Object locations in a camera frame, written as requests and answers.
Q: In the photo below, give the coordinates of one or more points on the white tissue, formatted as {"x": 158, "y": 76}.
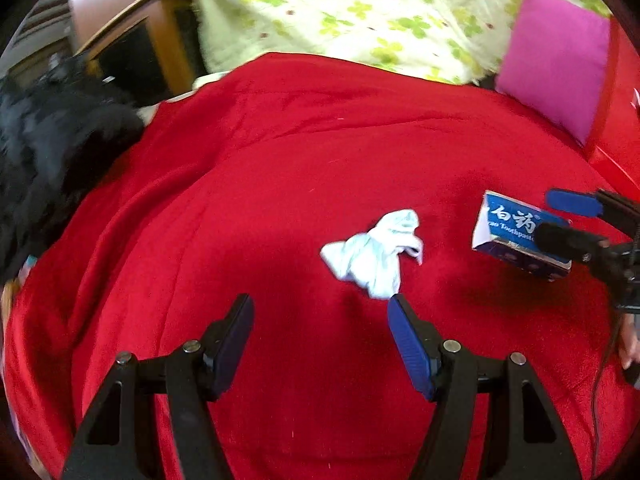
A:
{"x": 375, "y": 260}

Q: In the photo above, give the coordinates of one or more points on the blue and white toothpaste box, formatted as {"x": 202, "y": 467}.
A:
{"x": 500, "y": 220}

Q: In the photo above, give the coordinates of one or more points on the green clover print blanket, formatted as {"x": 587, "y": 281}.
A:
{"x": 350, "y": 10}

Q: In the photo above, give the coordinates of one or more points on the red fabric bag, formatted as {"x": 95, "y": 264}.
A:
{"x": 622, "y": 125}

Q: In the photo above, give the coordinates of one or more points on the black fluffy cloth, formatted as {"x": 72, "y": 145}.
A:
{"x": 50, "y": 150}

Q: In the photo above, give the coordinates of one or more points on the red blanket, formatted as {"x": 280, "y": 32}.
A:
{"x": 275, "y": 160}

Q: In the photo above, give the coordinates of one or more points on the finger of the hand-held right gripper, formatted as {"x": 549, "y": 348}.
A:
{"x": 575, "y": 202}
{"x": 570, "y": 242}

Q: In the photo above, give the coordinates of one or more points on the person's right hand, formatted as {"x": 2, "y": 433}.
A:
{"x": 631, "y": 345}

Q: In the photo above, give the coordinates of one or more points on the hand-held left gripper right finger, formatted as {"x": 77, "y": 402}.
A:
{"x": 407, "y": 340}

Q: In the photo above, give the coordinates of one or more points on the wooden frame cabinet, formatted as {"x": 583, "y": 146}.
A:
{"x": 172, "y": 35}

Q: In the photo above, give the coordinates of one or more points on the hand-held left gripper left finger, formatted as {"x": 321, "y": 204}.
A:
{"x": 235, "y": 340}

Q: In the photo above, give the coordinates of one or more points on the pink cushion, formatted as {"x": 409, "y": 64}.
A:
{"x": 555, "y": 60}

